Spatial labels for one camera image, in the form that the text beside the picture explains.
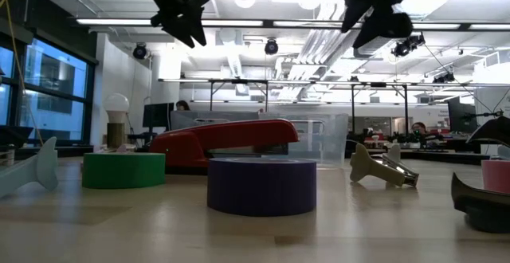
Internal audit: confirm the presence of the dark blue tape roll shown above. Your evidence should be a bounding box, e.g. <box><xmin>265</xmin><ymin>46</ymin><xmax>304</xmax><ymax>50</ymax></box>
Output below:
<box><xmin>206</xmin><ymin>157</ymin><xmax>318</xmax><ymax>218</ymax></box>

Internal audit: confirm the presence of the green tape roll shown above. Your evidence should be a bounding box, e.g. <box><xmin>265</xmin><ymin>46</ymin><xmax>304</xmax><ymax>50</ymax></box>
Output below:
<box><xmin>81</xmin><ymin>152</ymin><xmax>167</xmax><ymax>190</ymax></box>

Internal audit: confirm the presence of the black metal rig frame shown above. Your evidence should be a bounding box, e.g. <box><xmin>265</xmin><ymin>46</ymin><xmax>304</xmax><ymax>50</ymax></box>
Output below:
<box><xmin>350</xmin><ymin>81</ymin><xmax>410</xmax><ymax>136</ymax></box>
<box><xmin>209</xmin><ymin>78</ymin><xmax>270</xmax><ymax>112</ymax></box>

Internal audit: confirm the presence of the black ceiling spotlight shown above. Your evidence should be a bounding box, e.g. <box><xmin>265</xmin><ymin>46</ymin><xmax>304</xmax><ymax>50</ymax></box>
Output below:
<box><xmin>391</xmin><ymin>33</ymin><xmax>426</xmax><ymax>58</ymax></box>
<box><xmin>433</xmin><ymin>71</ymin><xmax>456</xmax><ymax>84</ymax></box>
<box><xmin>133</xmin><ymin>42</ymin><xmax>149</xmax><ymax>61</ymax></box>
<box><xmin>264</xmin><ymin>38</ymin><xmax>280</xmax><ymax>56</ymax></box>

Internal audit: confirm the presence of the dark staple remover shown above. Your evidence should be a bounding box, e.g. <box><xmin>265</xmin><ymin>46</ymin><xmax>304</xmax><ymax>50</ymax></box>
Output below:
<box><xmin>451</xmin><ymin>115</ymin><xmax>510</xmax><ymax>234</ymax></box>

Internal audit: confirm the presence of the black computer monitor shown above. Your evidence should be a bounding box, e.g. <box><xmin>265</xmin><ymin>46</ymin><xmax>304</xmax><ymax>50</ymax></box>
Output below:
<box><xmin>142</xmin><ymin>102</ymin><xmax>175</xmax><ymax>135</ymax></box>

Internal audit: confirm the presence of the bulb lamp on wooden base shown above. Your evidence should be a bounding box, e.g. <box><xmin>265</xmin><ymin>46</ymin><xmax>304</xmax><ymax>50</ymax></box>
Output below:
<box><xmin>102</xmin><ymin>92</ymin><xmax>131</xmax><ymax>149</ymax></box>

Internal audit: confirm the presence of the large dark-framed window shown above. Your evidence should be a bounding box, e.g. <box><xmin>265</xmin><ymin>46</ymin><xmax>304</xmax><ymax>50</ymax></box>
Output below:
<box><xmin>0</xmin><ymin>35</ymin><xmax>96</xmax><ymax>144</ymax></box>

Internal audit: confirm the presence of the clear plastic bin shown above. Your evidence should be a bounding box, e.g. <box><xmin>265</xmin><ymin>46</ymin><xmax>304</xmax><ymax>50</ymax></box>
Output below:
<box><xmin>258</xmin><ymin>112</ymin><xmax>350</xmax><ymax>168</ymax></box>

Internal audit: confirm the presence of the black desk object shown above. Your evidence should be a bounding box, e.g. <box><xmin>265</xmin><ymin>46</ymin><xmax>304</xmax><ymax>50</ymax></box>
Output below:
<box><xmin>0</xmin><ymin>125</ymin><xmax>35</xmax><ymax>148</ymax></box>

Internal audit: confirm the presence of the pale grey staple remover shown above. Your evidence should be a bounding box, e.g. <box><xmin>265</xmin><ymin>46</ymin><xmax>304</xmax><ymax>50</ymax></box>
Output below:
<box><xmin>0</xmin><ymin>136</ymin><xmax>60</xmax><ymax>199</ymax></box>

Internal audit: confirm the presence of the pink tape roll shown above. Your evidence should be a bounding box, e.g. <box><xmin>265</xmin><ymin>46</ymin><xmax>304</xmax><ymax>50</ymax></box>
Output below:
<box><xmin>481</xmin><ymin>159</ymin><xmax>510</xmax><ymax>195</ymax></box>

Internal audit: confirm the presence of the small metal cup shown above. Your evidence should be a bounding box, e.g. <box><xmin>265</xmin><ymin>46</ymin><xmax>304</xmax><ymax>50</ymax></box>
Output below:
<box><xmin>3</xmin><ymin>143</ymin><xmax>16</xmax><ymax>164</ymax></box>

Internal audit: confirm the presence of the red stapler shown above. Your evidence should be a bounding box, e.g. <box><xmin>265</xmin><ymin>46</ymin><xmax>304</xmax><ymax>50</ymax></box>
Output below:
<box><xmin>147</xmin><ymin>118</ymin><xmax>300</xmax><ymax>175</ymax></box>

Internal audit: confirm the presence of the large black monitor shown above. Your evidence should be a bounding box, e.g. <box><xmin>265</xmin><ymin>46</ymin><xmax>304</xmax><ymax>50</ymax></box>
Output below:
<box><xmin>447</xmin><ymin>96</ymin><xmax>478</xmax><ymax>135</ymax></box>

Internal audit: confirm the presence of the long ceiling light strip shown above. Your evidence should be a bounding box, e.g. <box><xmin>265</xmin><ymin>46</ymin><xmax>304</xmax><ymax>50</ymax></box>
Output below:
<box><xmin>76</xmin><ymin>18</ymin><xmax>152</xmax><ymax>26</ymax></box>
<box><xmin>412</xmin><ymin>22</ymin><xmax>461</xmax><ymax>30</ymax></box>
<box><xmin>201</xmin><ymin>19</ymin><xmax>264</xmax><ymax>27</ymax></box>

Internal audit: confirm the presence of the beige staple remover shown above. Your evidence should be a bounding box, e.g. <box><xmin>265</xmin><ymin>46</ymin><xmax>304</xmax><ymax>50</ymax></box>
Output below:
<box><xmin>349</xmin><ymin>142</ymin><xmax>420</xmax><ymax>188</ymax></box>

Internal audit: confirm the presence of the grey plastic bin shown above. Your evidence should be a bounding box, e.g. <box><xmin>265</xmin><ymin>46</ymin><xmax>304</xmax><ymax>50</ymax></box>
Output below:
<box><xmin>170</xmin><ymin>110</ymin><xmax>261</xmax><ymax>132</ymax></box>

